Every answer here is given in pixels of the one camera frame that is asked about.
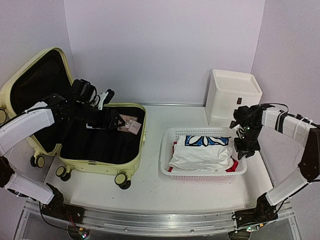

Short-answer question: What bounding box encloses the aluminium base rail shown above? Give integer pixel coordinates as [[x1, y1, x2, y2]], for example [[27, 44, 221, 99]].
[[14, 197, 301, 240]]

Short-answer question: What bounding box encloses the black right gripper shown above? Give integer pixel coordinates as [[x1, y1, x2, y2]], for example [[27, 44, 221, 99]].
[[234, 124, 263, 160]]

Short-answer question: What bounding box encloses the white printed t-shirt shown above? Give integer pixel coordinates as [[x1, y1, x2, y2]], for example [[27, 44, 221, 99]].
[[168, 135, 239, 173]]

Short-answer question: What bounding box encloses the white plastic mesh basket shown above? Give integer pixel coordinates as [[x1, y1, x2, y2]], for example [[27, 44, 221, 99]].
[[159, 127, 247, 180]]

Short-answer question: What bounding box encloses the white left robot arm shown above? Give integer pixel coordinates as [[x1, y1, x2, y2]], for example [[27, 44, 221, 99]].
[[0, 79, 125, 219]]

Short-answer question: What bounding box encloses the pale green hard-shell suitcase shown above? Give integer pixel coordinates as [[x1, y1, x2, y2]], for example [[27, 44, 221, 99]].
[[0, 47, 147, 190]]

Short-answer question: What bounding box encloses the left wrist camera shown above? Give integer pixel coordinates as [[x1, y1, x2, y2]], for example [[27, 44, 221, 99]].
[[97, 89, 115, 110]]

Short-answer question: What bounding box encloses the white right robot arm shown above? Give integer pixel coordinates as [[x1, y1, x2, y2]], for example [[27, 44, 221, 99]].
[[230, 103, 320, 228]]

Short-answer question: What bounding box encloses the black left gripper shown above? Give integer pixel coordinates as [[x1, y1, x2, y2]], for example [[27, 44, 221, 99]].
[[73, 101, 126, 130]]

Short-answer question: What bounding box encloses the white three-drawer storage cabinet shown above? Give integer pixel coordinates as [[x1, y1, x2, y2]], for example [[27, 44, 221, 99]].
[[205, 69, 263, 127]]

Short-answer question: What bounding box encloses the small pink card box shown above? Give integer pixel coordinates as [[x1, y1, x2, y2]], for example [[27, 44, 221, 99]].
[[128, 120, 142, 135]]

